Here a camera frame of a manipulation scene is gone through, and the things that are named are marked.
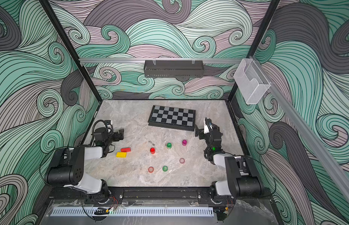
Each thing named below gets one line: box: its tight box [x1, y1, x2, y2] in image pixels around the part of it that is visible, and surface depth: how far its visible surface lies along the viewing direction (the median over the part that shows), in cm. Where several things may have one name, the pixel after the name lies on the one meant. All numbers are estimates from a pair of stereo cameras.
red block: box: [120, 147, 131, 153], surface depth 94 cm
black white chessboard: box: [147, 105, 197, 132], surface depth 106 cm
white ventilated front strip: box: [51, 208, 215, 217], surface depth 71 cm
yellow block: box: [115, 151, 128, 158], surface depth 90 cm
